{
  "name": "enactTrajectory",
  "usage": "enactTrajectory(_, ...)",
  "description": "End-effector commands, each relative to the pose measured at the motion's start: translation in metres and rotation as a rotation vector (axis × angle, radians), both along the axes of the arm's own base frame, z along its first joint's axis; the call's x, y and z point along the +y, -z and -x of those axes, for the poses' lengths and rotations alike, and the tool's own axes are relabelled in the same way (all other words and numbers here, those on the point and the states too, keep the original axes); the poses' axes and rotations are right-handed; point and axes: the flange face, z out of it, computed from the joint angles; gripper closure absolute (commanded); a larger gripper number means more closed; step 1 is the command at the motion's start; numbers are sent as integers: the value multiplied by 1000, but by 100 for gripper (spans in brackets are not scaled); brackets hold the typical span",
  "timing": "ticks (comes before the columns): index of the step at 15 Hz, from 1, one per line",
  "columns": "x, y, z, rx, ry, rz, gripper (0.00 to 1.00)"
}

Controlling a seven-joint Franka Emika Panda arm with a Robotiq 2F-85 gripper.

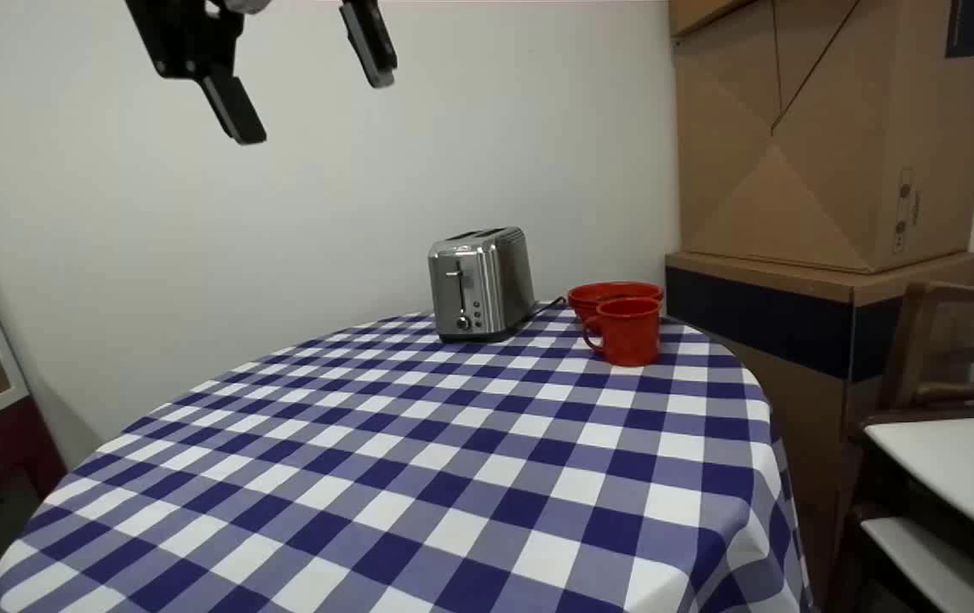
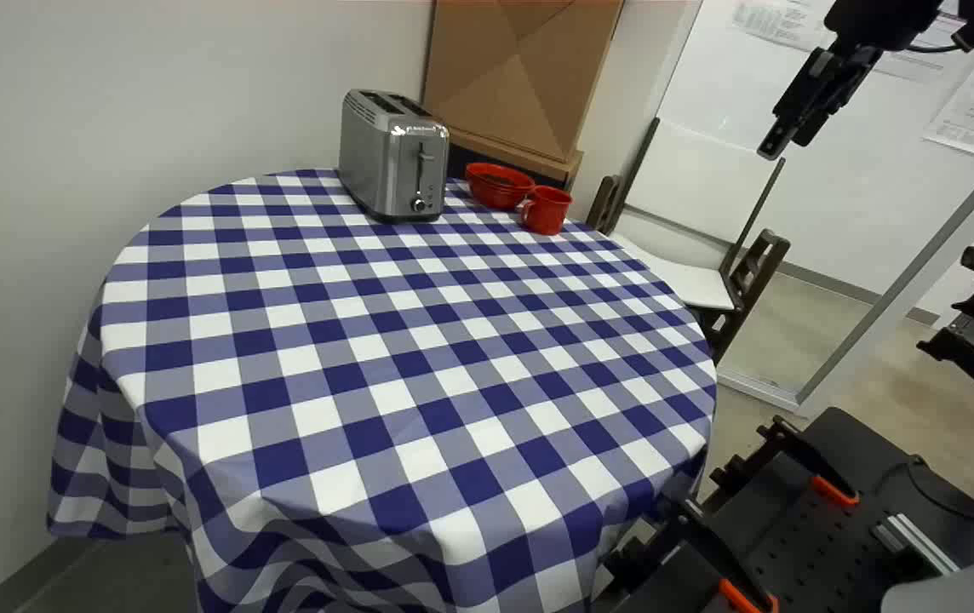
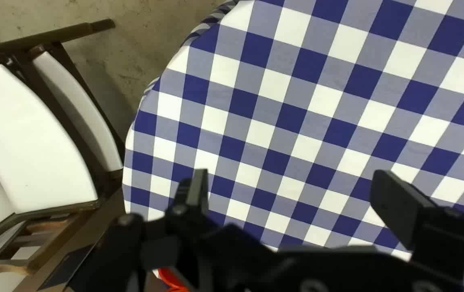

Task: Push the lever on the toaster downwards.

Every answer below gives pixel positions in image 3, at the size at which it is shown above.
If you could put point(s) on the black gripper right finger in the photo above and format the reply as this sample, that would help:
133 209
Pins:
433 233

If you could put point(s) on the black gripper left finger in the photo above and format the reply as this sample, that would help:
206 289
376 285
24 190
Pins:
187 217

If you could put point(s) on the red round container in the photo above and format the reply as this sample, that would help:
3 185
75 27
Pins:
174 284

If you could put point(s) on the blue white checkered tablecloth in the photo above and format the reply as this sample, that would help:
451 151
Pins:
290 105

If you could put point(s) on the dark wood white cushioned chair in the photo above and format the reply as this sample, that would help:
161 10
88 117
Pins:
58 152

